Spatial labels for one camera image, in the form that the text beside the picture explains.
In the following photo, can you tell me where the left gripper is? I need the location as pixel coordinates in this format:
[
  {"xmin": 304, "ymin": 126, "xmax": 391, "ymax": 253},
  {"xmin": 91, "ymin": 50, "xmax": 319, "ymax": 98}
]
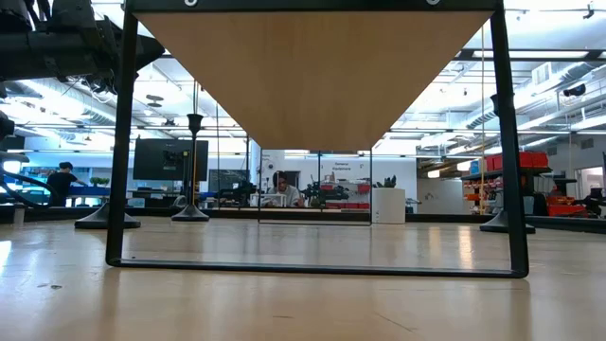
[{"xmin": 27, "ymin": 0, "xmax": 166, "ymax": 84}]

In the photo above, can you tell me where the black monitor screen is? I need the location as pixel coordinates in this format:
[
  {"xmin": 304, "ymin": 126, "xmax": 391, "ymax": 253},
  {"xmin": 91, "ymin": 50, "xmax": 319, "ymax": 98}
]
[{"xmin": 133, "ymin": 137, "xmax": 210, "ymax": 182}]

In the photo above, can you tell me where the dark chalkboard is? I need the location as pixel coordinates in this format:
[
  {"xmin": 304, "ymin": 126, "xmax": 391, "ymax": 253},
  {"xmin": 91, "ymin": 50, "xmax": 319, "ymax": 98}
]
[{"xmin": 208, "ymin": 169, "xmax": 250, "ymax": 193}]

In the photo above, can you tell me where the standing person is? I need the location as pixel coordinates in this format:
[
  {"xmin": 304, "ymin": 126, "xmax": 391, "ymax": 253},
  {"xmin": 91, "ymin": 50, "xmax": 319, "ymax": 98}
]
[{"xmin": 45, "ymin": 161, "xmax": 89, "ymax": 208}]

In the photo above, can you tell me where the white laptop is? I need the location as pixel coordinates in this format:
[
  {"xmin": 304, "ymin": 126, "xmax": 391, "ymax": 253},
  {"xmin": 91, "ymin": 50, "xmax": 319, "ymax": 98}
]
[{"xmin": 249, "ymin": 192, "xmax": 289, "ymax": 208}]

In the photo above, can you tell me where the seated person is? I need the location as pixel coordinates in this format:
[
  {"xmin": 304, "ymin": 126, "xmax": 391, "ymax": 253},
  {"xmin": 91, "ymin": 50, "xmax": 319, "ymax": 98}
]
[{"xmin": 267, "ymin": 170, "xmax": 305, "ymax": 208}]

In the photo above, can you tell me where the white planter box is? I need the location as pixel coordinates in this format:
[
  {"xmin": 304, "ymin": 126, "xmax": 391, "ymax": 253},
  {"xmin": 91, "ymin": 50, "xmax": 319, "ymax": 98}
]
[{"xmin": 371, "ymin": 188, "xmax": 407, "ymax": 224}]

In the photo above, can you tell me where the black storage rack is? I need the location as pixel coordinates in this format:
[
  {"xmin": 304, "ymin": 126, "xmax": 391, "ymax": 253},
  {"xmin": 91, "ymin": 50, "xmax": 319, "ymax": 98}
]
[{"xmin": 461, "ymin": 165, "xmax": 553, "ymax": 217}]

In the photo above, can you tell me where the wooden shelf with black frame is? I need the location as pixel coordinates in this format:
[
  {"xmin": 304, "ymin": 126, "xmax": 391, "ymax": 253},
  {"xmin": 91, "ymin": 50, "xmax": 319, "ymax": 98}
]
[{"xmin": 104, "ymin": 0, "xmax": 530, "ymax": 279}]

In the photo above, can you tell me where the black cable loop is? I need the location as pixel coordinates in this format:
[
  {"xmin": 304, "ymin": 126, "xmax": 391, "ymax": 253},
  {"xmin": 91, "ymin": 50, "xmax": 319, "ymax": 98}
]
[{"xmin": 0, "ymin": 170, "xmax": 59, "ymax": 209}]

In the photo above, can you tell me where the black table edge rail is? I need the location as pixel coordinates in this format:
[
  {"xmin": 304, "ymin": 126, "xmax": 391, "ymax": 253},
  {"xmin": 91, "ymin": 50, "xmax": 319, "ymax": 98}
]
[{"xmin": 0, "ymin": 206, "xmax": 606, "ymax": 236}]

